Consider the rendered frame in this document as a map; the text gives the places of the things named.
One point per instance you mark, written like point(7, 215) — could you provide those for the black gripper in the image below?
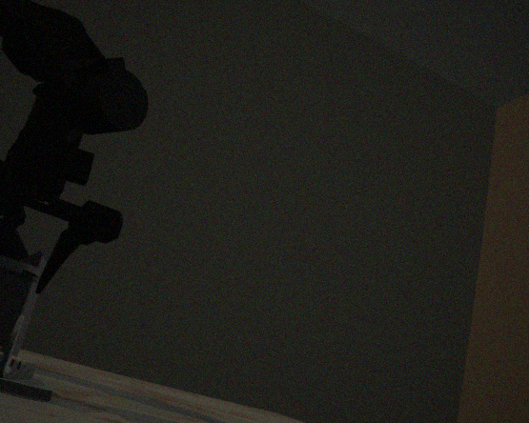
point(89, 223)

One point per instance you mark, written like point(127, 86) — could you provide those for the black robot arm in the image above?
point(83, 92)

